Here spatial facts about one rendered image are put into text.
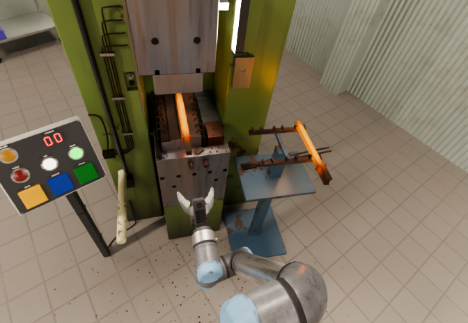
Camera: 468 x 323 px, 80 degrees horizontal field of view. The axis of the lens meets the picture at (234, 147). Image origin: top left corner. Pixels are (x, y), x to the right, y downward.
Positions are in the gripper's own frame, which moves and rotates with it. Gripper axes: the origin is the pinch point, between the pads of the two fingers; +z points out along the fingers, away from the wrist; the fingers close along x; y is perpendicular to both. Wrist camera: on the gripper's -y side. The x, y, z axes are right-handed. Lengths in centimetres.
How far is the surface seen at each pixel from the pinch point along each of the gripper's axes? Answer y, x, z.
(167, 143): 3.2, -9.1, 30.5
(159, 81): -33.9, -9.6, 30.4
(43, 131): -20, -54, 22
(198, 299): 100, -1, -19
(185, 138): -1.3, -0.3, 28.2
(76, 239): 100, -78, 37
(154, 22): -57, -9, 30
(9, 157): -16, -65, 14
